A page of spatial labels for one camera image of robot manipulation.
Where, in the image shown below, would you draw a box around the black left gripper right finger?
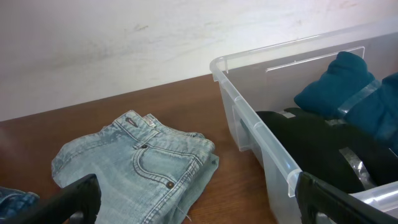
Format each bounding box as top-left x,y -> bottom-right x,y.
295,172 -> 397,224

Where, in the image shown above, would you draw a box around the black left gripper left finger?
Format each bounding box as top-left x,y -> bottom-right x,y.
6,174 -> 101,224

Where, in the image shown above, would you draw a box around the black garment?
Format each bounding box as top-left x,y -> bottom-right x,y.
257,108 -> 397,194

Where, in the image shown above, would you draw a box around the blue garment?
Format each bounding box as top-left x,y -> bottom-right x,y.
294,52 -> 397,153

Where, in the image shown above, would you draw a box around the light blue folded jeans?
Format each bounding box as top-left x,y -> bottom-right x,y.
52,111 -> 219,224

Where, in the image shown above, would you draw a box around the dark blue folded jeans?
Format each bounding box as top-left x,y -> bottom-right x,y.
1,187 -> 40,223

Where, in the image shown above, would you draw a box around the clear plastic storage bin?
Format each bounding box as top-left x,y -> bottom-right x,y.
210,17 -> 397,223

